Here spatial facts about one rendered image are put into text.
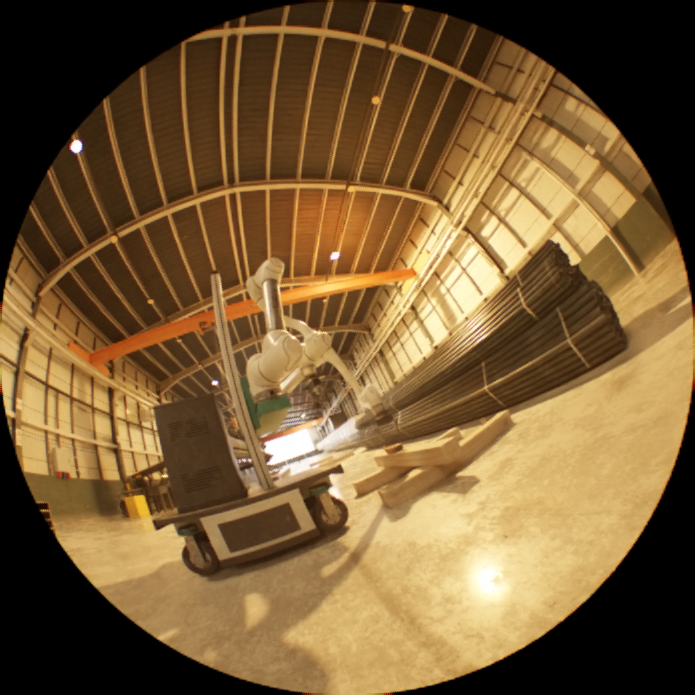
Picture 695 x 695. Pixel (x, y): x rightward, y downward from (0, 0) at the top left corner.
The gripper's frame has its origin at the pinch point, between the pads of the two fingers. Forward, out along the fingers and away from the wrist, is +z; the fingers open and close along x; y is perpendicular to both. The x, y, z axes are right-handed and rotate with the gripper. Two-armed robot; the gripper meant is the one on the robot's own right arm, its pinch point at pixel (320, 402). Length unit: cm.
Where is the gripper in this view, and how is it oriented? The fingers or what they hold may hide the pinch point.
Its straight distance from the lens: 143.7
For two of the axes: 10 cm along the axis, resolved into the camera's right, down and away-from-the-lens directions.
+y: -8.4, 1.9, -5.0
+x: 3.6, -4.8, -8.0
